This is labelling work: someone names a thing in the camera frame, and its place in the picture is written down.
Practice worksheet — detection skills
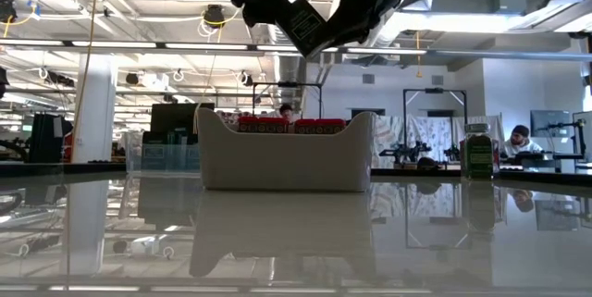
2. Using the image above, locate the black-lid spice jar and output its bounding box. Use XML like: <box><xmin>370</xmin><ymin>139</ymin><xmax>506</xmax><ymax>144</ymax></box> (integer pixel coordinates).
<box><xmin>276</xmin><ymin>0</ymin><xmax>341</xmax><ymax>60</ymax></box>
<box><xmin>168</xmin><ymin>130</ymin><xmax>201</xmax><ymax>172</ymax></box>
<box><xmin>141</xmin><ymin>130</ymin><xmax>170</xmax><ymax>172</ymax></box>

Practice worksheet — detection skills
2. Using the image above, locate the dark block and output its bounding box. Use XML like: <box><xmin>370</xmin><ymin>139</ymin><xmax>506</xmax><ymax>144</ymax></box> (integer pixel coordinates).
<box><xmin>462</xmin><ymin>122</ymin><xmax>495</xmax><ymax>181</ymax></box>

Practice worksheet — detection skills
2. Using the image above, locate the black hanging ceiling device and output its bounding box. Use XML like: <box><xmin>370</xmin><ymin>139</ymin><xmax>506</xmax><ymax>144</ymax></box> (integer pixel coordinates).
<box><xmin>0</xmin><ymin>0</ymin><xmax>19</xmax><ymax>24</ymax></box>
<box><xmin>203</xmin><ymin>4</ymin><xmax>227</xmax><ymax>29</ymax></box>

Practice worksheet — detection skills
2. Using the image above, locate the long ceiling light bar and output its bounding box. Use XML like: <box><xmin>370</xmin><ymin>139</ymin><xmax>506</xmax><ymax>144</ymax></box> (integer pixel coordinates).
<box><xmin>0</xmin><ymin>40</ymin><xmax>592</xmax><ymax>57</ymax></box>

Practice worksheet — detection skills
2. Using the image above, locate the patterned white cloth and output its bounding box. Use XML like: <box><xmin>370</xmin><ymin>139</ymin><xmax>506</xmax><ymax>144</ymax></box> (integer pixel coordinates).
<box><xmin>372</xmin><ymin>114</ymin><xmax>505</xmax><ymax>168</ymax></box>

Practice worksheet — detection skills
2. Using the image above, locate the black monitor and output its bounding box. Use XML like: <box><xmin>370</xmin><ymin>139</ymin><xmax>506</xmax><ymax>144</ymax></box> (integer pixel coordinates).
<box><xmin>150</xmin><ymin>102</ymin><xmax>216</xmax><ymax>134</ymax></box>

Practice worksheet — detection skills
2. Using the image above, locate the white plastic bin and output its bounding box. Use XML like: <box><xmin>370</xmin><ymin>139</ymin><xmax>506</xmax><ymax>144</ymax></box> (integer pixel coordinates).
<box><xmin>196</xmin><ymin>107</ymin><xmax>376</xmax><ymax>192</ymax></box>

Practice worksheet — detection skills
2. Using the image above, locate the black round object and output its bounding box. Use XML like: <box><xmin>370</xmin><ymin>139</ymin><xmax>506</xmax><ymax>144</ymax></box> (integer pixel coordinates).
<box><xmin>415</xmin><ymin>156</ymin><xmax>440</xmax><ymax>171</ymax></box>

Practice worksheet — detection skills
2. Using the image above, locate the person at desk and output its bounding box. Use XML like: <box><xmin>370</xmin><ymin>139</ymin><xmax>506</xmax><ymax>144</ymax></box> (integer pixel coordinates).
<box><xmin>501</xmin><ymin>124</ymin><xmax>545</xmax><ymax>158</ymax></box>

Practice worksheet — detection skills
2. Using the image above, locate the white building column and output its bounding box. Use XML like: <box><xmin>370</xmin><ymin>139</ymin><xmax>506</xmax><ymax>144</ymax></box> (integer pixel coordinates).
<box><xmin>71</xmin><ymin>54</ymin><xmax>119</xmax><ymax>165</ymax></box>

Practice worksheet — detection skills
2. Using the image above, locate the grey desk monitor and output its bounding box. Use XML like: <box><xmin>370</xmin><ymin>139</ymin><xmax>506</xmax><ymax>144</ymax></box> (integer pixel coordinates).
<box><xmin>530</xmin><ymin>109</ymin><xmax>573</xmax><ymax>139</ymax></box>

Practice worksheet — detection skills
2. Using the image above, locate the white glossy table mat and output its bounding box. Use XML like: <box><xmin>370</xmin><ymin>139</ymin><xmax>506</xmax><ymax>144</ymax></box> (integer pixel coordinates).
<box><xmin>0</xmin><ymin>172</ymin><xmax>592</xmax><ymax>297</ymax></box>

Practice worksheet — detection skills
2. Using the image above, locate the dark cabinet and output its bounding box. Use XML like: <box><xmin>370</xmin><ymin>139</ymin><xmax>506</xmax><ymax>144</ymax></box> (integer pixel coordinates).
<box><xmin>28</xmin><ymin>112</ymin><xmax>74</xmax><ymax>164</ymax></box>

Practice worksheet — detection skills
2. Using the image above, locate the silver ribbed air duct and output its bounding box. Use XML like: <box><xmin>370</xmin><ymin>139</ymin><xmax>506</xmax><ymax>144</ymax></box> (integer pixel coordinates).
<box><xmin>267</xmin><ymin>23</ymin><xmax>309</xmax><ymax>104</ymax></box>

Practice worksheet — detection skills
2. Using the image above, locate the black metal gantry frame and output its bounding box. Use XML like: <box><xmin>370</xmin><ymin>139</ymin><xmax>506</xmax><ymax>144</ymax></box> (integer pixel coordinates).
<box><xmin>402</xmin><ymin>87</ymin><xmax>468</xmax><ymax>159</ymax></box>

